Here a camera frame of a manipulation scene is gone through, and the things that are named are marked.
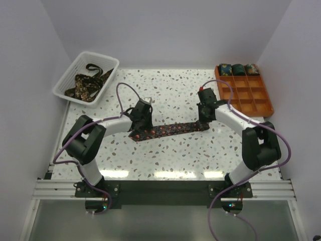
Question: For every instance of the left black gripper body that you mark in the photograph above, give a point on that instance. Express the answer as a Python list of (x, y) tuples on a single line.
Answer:
[(146, 121)]

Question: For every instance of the rolled blue yellow floral tie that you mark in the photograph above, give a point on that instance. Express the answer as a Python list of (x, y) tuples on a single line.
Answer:
[(225, 69)]

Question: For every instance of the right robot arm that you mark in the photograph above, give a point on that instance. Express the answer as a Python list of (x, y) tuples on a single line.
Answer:
[(260, 147)]

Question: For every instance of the dark tie in basket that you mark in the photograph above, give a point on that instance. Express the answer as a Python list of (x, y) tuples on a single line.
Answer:
[(99, 71)]

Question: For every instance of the brown floral tie in basket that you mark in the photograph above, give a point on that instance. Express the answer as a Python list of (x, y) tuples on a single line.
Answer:
[(86, 88)]

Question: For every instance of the rolled dark green tie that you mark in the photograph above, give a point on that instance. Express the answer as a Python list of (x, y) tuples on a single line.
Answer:
[(238, 70)]

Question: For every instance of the black mounting base plate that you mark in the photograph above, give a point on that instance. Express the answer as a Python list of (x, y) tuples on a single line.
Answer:
[(118, 193)]

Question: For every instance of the orange wooden compartment tray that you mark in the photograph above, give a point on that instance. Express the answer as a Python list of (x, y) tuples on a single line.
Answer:
[(249, 94)]

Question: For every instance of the navy floral paisley tie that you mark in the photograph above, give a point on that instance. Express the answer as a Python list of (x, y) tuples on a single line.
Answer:
[(168, 130)]

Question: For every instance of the white plastic basket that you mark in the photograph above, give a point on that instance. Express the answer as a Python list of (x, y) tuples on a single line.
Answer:
[(79, 67)]

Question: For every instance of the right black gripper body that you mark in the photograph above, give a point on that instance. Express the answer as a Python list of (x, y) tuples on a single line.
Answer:
[(202, 116)]

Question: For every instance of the rolled multicolour floral tie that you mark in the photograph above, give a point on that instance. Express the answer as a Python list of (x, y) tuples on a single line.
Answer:
[(251, 70)]

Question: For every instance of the aluminium extrusion rail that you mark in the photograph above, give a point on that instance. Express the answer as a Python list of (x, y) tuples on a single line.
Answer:
[(265, 186)]

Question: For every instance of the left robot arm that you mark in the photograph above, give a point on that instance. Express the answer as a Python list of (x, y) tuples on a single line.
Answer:
[(86, 135)]

